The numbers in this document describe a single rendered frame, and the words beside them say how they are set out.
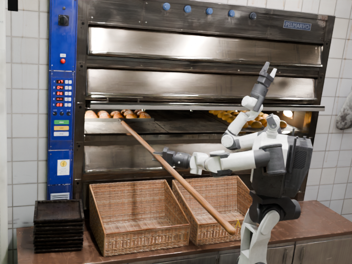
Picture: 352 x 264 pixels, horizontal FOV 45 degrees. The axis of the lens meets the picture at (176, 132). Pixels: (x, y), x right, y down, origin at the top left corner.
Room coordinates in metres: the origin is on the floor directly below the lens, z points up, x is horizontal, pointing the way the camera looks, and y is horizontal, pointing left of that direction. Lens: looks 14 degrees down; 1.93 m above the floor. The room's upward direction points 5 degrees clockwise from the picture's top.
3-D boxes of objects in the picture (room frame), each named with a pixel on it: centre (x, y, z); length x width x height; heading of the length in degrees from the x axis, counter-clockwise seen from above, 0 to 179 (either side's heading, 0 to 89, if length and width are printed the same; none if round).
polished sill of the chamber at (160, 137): (3.03, -0.23, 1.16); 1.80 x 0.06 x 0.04; 112
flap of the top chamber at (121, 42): (3.01, -0.24, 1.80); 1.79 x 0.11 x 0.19; 112
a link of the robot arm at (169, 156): (2.30, 0.00, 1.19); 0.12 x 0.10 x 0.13; 77
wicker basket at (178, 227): (2.54, 0.20, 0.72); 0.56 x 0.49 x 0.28; 114
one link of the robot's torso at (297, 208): (2.21, -0.59, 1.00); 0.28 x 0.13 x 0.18; 113
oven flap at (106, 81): (3.01, -0.24, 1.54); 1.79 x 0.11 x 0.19; 112
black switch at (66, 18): (2.56, 0.71, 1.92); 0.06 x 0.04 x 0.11; 112
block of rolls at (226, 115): (3.64, -0.60, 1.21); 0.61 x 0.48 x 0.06; 22
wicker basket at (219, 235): (2.76, -0.35, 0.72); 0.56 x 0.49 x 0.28; 114
